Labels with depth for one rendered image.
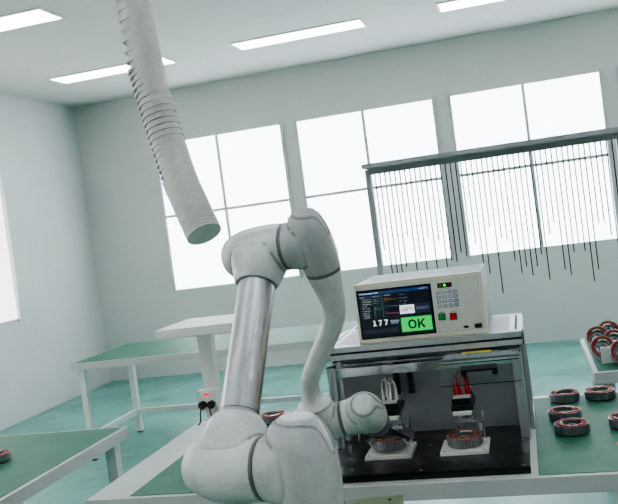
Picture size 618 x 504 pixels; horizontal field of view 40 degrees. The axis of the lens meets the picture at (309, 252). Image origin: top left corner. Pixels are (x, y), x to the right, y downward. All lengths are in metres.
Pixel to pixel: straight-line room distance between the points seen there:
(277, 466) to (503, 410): 1.25
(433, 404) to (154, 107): 1.85
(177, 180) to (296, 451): 2.08
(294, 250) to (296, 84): 7.30
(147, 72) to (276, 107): 5.64
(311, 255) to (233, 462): 0.59
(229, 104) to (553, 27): 3.58
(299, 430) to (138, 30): 2.49
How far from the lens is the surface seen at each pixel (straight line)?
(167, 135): 3.87
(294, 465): 1.94
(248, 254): 2.27
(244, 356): 2.15
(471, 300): 2.84
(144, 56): 3.98
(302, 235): 2.23
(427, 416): 3.05
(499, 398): 3.02
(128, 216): 10.13
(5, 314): 8.76
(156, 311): 10.07
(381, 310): 2.87
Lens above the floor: 1.54
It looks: 2 degrees down
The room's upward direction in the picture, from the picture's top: 8 degrees counter-clockwise
